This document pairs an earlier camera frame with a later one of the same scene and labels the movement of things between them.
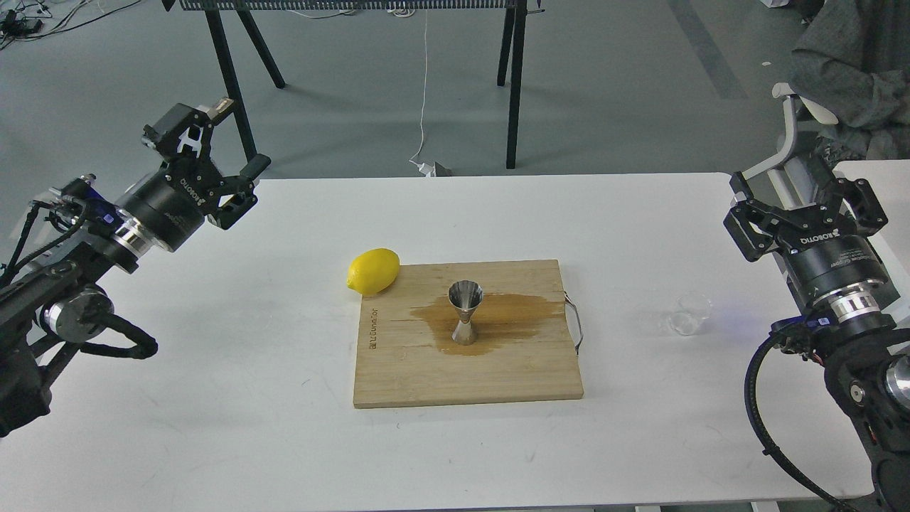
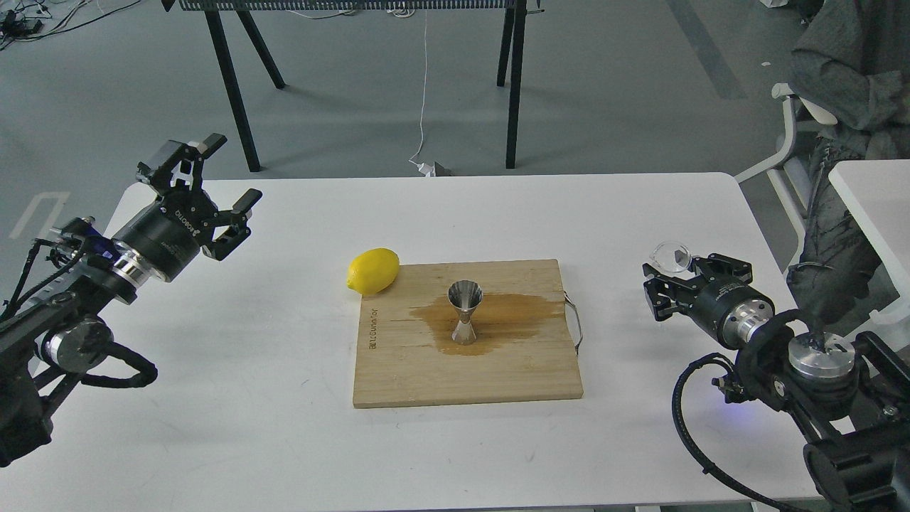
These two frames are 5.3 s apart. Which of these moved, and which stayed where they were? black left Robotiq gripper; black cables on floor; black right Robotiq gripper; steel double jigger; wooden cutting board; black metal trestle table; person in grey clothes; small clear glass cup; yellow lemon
Moved: small clear glass cup; black right Robotiq gripper; black left Robotiq gripper
Stayed: wooden cutting board; yellow lemon; person in grey clothes; black metal trestle table; steel double jigger; black cables on floor
